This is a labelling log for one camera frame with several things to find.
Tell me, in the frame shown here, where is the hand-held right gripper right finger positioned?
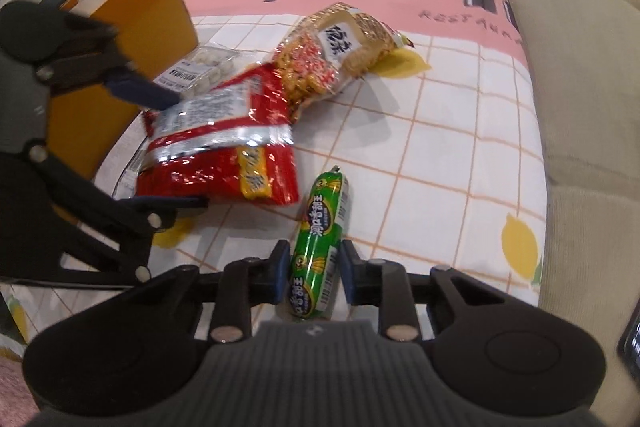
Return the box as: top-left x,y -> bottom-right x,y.
340,241 -> 507,343

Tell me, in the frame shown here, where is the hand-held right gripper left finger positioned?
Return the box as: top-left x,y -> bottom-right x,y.
135,241 -> 292,344

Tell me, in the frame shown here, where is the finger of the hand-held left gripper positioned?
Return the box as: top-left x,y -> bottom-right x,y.
32,14 -> 183,112
27,142 -> 210,288

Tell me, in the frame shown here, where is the clear plastic packet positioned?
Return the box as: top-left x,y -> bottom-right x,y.
112,142 -> 151,200

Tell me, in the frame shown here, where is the green sausage stick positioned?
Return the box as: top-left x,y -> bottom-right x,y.
284,164 -> 348,322

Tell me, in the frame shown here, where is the orange cardboard box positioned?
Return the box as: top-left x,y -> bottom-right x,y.
47,0 -> 198,180

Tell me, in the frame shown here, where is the red silver snack bag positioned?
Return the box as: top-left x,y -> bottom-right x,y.
135,62 -> 301,208

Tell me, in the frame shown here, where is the clear white candy tray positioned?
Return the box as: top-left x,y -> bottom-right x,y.
152,47 -> 241,102

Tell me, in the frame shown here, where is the printed checked tablecloth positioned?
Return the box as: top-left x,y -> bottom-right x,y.
0,0 -> 546,348

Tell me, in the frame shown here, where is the yellow red snack bag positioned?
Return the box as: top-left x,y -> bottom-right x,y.
272,2 -> 416,125

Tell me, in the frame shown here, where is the black smartphone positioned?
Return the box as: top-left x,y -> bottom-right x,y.
616,304 -> 640,375

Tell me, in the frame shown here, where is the beige sofa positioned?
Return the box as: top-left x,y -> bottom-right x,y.
480,0 -> 640,358

